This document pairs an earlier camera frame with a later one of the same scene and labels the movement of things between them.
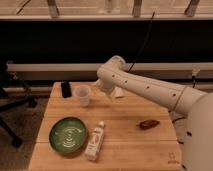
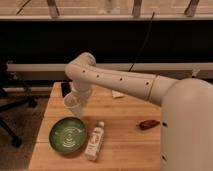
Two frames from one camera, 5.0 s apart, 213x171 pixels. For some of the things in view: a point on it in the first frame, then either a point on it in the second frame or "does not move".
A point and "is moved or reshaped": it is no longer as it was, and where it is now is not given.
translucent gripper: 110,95 → 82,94
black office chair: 13,92 does not move
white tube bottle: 96,137 does not move
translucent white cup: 83,92 is moved or reshaped
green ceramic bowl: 68,136 does not move
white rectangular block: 118,91 does not move
